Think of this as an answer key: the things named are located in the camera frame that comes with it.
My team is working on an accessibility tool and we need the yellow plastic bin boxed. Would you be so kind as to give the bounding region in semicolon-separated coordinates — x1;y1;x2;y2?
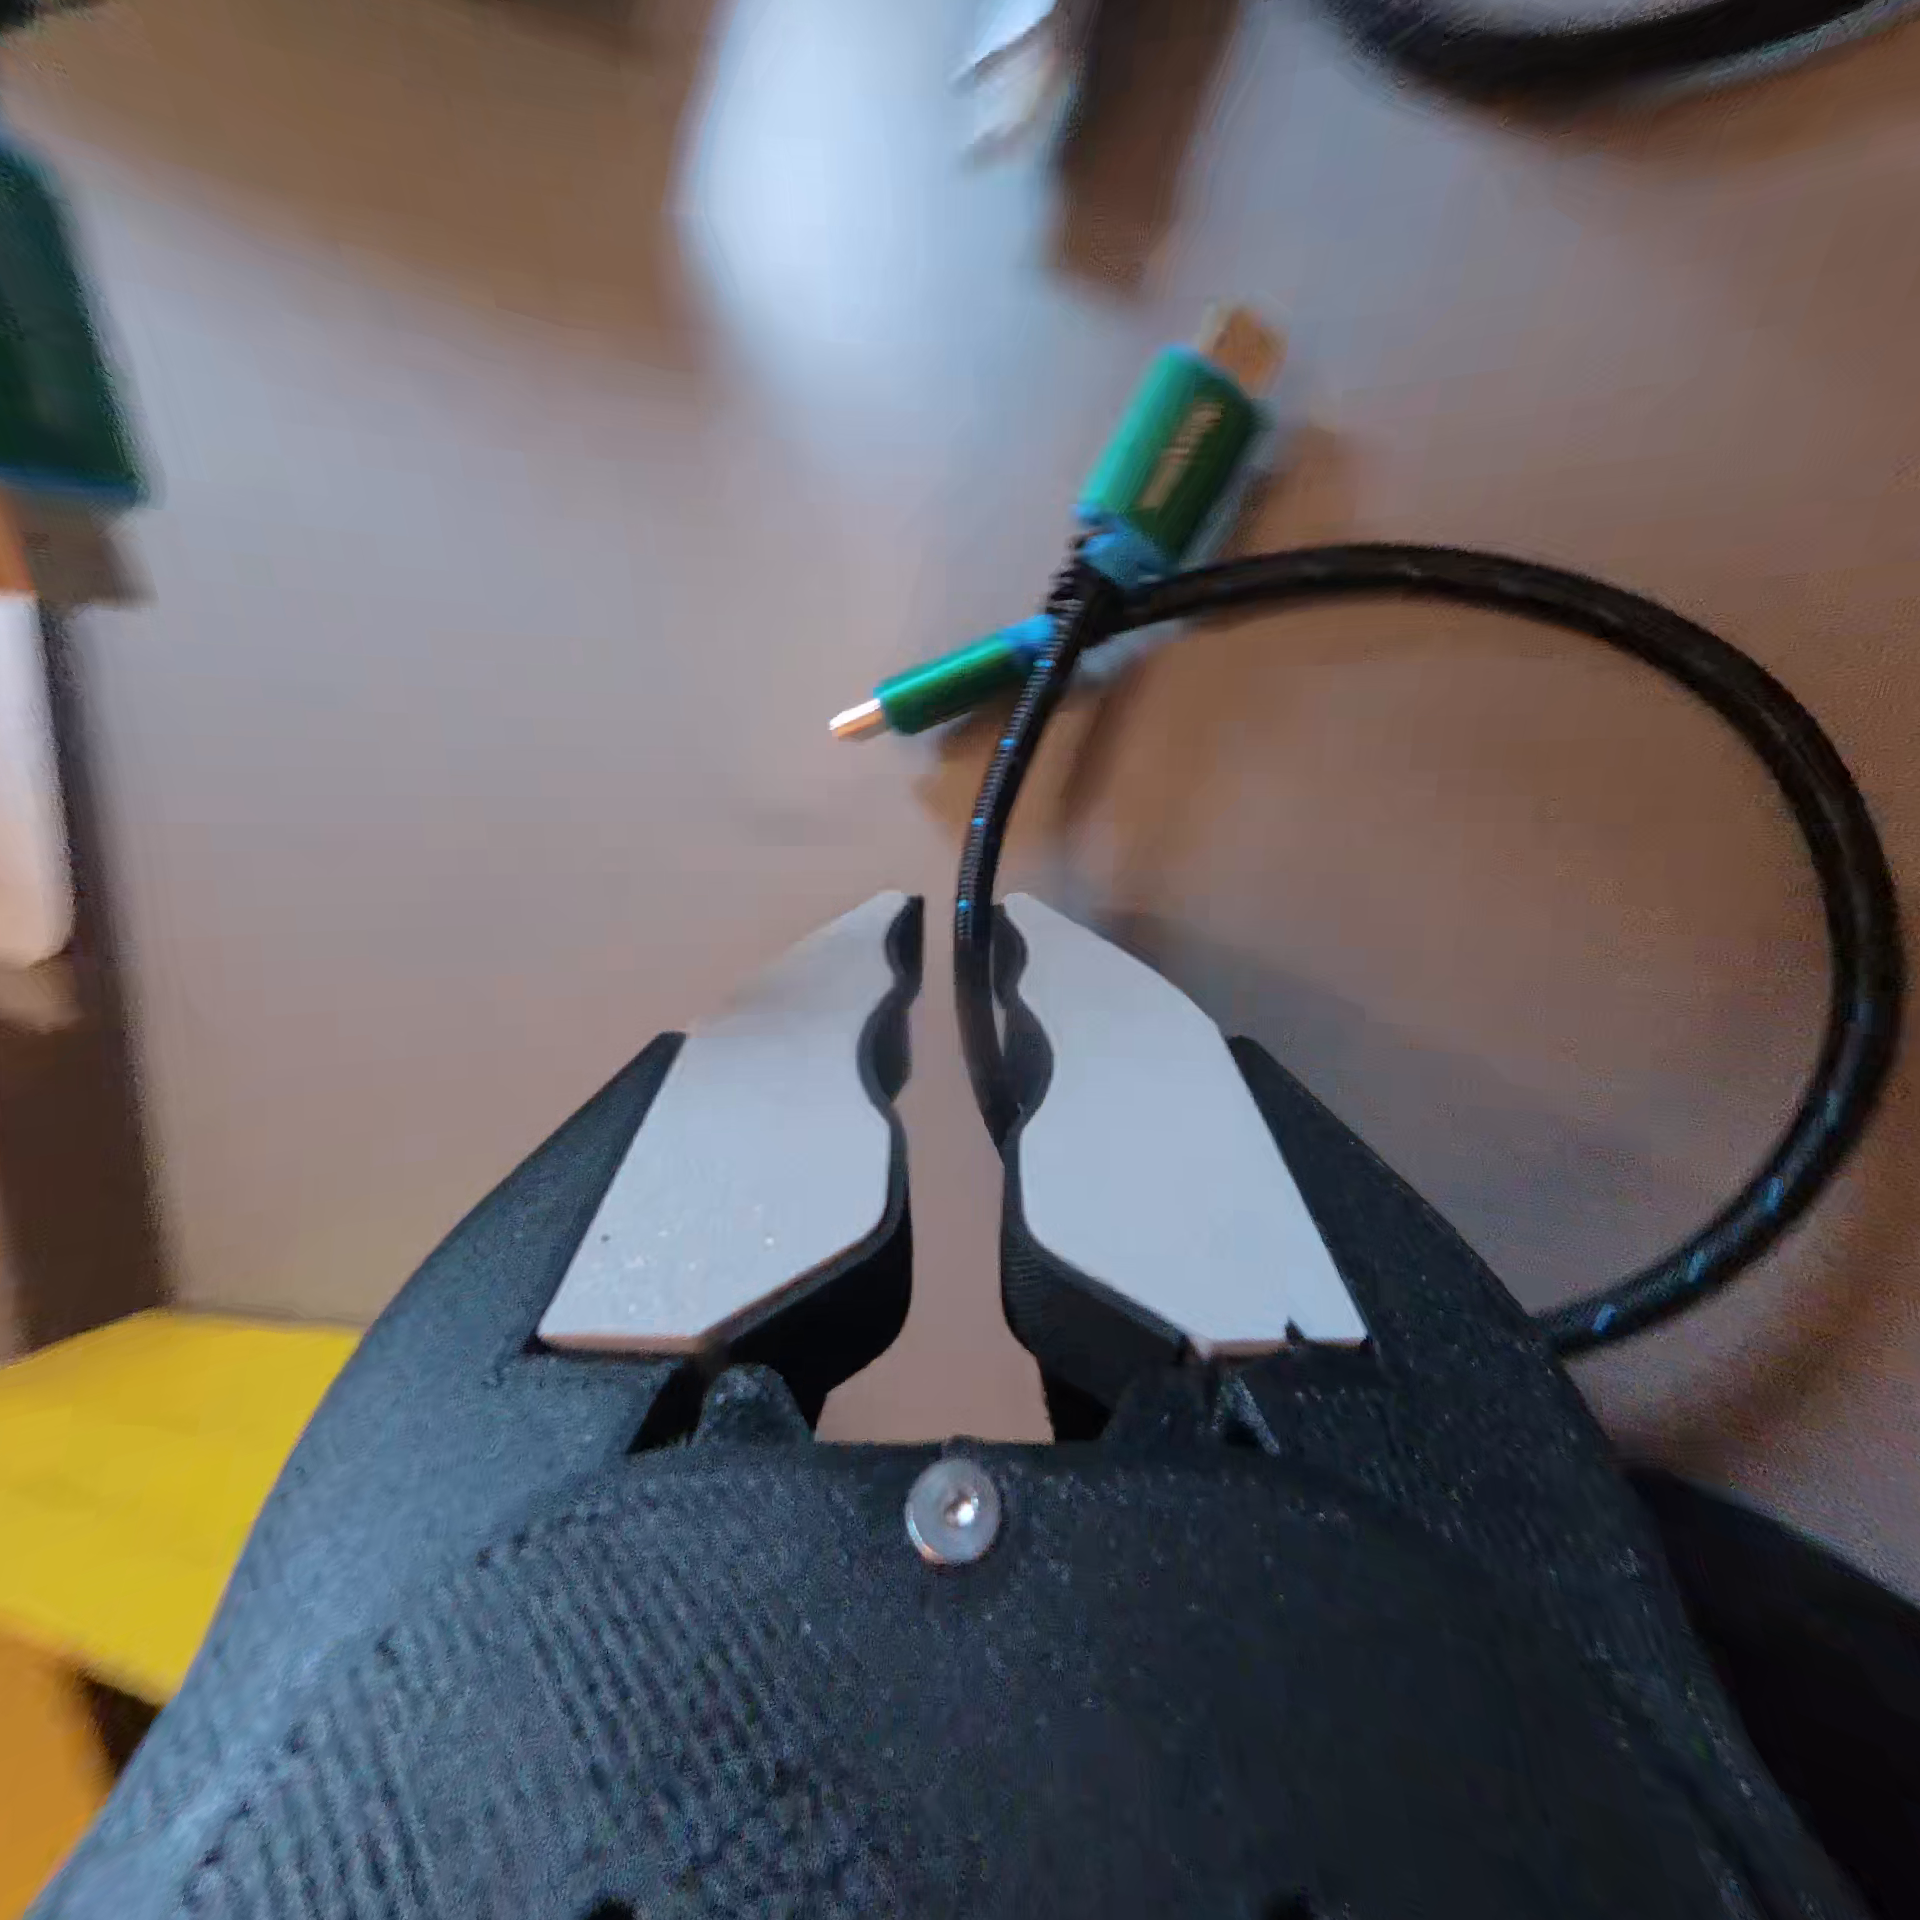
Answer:
0;1304;366;1920

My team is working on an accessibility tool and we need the black braided hdmi cable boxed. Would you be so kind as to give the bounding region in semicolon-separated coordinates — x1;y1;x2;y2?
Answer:
828;304;1907;1363

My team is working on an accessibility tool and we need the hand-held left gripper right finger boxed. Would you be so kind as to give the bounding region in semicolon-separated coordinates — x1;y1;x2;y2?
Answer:
991;891;1371;1363

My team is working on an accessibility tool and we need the green plastic bin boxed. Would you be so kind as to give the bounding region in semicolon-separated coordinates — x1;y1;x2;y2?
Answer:
0;134;152;509

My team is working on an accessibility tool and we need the black braided silver-plug cable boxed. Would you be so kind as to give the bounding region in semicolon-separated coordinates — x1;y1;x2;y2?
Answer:
953;0;1920;159

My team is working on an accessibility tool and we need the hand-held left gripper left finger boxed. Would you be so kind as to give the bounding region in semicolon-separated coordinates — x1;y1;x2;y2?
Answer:
534;890;928;1363

